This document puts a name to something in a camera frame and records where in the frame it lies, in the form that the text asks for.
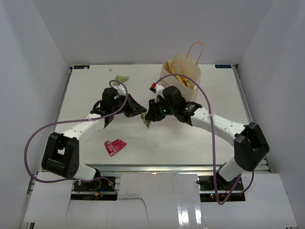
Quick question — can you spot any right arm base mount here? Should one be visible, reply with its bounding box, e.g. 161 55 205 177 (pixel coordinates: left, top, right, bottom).
196 173 246 203

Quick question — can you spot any red candy packet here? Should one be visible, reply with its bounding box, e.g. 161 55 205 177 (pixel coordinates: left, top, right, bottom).
104 139 127 156

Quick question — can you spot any paper bag with orange handles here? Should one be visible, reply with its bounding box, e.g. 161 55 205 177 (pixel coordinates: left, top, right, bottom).
159 42 203 102

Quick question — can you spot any blue label left corner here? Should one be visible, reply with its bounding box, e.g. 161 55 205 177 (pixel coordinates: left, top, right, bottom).
73 65 90 70

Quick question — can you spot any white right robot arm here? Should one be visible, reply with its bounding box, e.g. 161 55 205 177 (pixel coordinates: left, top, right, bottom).
145 83 270 190

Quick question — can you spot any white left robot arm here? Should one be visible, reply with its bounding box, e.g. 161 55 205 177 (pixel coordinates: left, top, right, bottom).
42 87 147 190

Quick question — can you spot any blue label corner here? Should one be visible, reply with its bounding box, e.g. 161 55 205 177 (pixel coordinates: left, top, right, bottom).
215 64 232 69
73 65 90 70

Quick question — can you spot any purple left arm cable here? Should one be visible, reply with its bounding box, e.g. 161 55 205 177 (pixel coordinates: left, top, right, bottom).
23 80 131 195

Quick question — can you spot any yellow M&M's packet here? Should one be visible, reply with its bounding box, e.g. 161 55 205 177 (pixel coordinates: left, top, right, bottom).
181 77 191 88

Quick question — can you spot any yellow chips bag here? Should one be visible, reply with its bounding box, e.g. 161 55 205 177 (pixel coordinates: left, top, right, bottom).
165 61 188 83

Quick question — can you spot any green triangular snack packet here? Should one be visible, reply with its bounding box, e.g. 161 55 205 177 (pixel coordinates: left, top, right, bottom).
141 112 151 130

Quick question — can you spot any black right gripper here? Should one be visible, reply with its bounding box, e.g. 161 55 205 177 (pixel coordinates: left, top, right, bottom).
145 97 177 122

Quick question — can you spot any aluminium table frame rail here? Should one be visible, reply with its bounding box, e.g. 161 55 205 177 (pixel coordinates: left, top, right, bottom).
41 143 271 175

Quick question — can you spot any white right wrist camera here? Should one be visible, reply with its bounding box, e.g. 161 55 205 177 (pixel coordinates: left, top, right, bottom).
150 83 164 102

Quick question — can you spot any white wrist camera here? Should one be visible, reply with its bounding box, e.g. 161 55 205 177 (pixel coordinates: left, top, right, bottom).
117 83 128 96
150 83 164 102

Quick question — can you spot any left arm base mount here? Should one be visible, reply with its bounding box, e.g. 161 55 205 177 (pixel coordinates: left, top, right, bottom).
71 177 117 201

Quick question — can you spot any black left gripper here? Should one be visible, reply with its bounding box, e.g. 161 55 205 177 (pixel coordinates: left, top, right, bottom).
112 94 147 118

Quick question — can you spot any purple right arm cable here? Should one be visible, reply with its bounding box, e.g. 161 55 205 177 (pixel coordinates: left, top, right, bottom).
158 73 255 206

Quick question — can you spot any light green snack packet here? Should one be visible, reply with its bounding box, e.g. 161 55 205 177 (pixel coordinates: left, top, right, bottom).
114 75 129 84

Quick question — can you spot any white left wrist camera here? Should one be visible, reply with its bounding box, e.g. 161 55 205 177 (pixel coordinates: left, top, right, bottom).
117 83 128 96

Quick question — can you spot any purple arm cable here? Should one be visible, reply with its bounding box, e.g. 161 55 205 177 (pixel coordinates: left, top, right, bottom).
158 73 255 206
23 80 131 195

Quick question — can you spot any blue label right corner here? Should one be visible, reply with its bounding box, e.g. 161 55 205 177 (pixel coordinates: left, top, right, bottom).
215 64 232 69

